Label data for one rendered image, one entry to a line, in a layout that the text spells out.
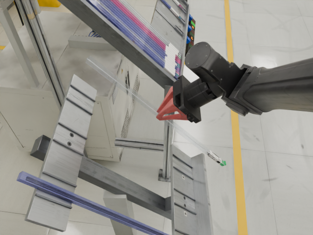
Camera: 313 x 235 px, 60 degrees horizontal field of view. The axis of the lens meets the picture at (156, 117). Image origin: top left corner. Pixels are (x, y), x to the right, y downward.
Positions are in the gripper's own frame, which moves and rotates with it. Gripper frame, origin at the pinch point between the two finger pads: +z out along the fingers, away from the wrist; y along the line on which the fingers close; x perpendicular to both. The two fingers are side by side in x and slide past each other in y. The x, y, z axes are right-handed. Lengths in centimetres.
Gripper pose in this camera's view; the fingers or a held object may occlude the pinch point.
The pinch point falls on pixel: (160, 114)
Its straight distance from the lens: 65.6
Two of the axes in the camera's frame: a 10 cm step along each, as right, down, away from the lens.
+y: -0.2, 7.6, -6.5
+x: 6.6, 5.0, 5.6
